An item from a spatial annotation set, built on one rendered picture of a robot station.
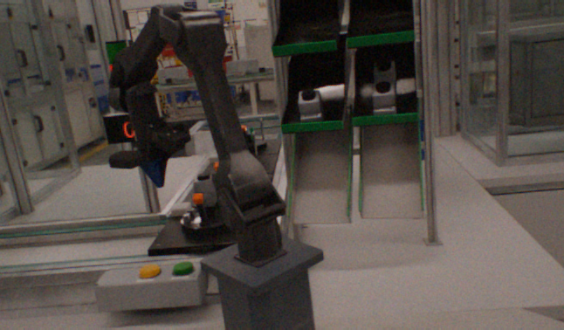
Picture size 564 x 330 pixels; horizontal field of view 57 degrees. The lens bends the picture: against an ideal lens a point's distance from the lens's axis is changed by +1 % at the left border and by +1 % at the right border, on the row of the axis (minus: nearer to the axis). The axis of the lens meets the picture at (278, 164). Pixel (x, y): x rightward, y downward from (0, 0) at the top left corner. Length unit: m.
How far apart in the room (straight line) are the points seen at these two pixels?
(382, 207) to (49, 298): 0.74
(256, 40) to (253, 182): 7.73
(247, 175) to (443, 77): 1.58
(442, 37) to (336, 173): 1.21
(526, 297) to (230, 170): 0.63
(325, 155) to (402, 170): 0.18
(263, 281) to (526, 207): 1.23
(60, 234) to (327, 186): 0.73
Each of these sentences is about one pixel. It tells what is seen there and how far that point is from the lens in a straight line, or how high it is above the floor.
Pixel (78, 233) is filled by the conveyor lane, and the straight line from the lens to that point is 1.47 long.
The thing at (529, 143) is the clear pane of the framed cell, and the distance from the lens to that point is 1.90.
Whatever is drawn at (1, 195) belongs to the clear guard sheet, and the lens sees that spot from 1.60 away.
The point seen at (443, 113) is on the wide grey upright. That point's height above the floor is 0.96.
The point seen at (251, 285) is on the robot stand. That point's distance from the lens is 0.75.
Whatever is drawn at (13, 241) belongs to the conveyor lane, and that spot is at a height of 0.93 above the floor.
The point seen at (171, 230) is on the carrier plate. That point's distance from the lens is 1.26.
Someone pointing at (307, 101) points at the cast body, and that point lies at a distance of 1.05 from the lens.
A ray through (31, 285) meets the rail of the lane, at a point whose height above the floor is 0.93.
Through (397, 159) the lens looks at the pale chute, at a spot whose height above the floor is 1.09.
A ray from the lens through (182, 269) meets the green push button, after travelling 1.04.
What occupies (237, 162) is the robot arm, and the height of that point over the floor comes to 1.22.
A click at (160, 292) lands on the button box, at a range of 1.06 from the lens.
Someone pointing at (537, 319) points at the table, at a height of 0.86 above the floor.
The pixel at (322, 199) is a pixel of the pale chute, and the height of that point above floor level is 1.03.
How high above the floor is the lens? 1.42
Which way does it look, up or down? 15 degrees down
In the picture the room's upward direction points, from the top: 7 degrees counter-clockwise
